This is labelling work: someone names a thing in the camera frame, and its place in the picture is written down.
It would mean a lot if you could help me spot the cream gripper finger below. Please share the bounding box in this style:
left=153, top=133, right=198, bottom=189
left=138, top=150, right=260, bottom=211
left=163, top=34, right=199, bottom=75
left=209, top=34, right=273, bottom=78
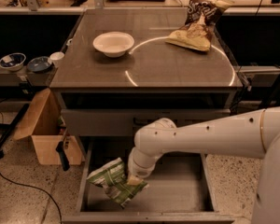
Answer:
left=127, top=175, right=143, bottom=186

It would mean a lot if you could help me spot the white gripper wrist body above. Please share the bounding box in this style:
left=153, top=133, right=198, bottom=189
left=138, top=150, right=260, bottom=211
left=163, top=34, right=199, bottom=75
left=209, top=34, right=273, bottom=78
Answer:
left=128, top=147, right=161, bottom=178

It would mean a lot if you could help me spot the green jalapeno chip bag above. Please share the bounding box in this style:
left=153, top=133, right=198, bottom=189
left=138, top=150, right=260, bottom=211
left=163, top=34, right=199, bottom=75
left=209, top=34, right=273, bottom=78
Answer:
left=87, top=158, right=148, bottom=208

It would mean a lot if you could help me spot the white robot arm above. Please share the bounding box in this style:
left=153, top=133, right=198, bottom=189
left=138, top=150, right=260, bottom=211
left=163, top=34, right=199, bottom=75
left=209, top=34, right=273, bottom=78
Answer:
left=128, top=106, right=280, bottom=224

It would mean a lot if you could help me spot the open middle drawer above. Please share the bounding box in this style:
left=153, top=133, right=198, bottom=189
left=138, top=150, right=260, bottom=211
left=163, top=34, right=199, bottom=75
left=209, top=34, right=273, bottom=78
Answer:
left=63, top=137, right=234, bottom=224

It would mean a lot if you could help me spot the grey drawer cabinet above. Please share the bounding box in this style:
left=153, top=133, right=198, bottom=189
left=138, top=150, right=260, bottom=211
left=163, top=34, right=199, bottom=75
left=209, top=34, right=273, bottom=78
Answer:
left=49, top=7, right=244, bottom=154

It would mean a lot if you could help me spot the brown chip bag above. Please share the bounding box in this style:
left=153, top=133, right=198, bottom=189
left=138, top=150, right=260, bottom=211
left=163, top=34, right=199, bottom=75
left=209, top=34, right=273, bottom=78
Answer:
left=165, top=0, right=232, bottom=52

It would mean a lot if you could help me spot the cardboard box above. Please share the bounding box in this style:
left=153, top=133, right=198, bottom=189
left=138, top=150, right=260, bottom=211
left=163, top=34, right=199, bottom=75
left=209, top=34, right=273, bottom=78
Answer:
left=13, top=88, right=84, bottom=166

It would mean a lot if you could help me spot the white bowl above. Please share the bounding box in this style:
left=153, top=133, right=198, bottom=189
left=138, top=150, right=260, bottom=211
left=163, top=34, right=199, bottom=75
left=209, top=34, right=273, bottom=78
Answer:
left=92, top=32, right=134, bottom=58

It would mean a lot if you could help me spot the black metal bar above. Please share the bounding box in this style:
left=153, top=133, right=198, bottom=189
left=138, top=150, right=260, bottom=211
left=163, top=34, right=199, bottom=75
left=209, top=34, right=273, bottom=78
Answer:
left=0, top=104, right=29, bottom=159

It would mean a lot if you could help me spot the small white cup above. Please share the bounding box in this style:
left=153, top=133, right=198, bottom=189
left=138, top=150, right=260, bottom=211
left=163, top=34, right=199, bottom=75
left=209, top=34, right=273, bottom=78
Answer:
left=49, top=51, right=64, bottom=68

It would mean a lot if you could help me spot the dark blue bowl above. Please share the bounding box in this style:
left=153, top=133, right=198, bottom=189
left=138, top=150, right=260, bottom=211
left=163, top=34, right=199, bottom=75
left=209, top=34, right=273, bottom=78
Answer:
left=27, top=56, right=52, bottom=73

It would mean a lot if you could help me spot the grey side shelf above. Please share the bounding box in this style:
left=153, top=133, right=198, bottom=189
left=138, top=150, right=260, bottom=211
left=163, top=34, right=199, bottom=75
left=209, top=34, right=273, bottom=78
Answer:
left=0, top=67, right=57, bottom=87

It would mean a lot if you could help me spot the top drawer with handle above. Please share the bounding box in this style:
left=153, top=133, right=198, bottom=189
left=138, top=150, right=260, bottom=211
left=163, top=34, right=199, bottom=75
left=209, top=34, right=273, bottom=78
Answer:
left=61, top=109, right=231, bottom=136

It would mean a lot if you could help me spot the black handled tool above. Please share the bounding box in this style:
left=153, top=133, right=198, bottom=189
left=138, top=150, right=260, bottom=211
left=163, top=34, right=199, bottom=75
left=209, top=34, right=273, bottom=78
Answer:
left=55, top=130, right=70, bottom=171

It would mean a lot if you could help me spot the black floor cable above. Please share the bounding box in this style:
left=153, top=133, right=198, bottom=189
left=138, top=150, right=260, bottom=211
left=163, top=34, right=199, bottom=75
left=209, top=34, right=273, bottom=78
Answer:
left=0, top=158, right=63, bottom=224

